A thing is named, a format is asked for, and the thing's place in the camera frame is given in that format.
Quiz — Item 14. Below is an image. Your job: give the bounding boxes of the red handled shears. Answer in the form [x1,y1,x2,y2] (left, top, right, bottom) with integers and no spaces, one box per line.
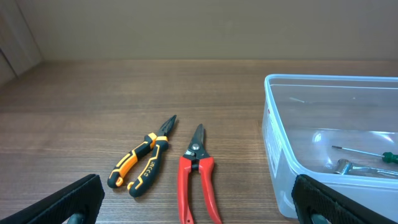
[177,123,223,224]

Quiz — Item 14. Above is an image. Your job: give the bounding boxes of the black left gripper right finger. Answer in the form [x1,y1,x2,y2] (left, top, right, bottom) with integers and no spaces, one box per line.
[291,174,397,224]

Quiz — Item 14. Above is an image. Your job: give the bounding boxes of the silver socket wrench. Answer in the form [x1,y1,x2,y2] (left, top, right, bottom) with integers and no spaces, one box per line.
[331,159,397,179]

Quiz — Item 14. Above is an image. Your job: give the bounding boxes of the clear plastic container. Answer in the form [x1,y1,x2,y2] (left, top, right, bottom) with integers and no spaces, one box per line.
[262,74,397,220]

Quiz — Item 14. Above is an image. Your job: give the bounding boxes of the green handled screwdriver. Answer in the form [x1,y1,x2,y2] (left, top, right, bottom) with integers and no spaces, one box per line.
[332,146,398,164]

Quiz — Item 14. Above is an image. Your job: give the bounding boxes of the orange black long-nose pliers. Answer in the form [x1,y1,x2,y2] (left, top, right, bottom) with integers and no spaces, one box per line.
[107,114,177,198]

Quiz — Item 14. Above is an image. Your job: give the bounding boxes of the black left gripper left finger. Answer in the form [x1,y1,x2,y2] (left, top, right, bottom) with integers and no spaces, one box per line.
[1,174,105,224]

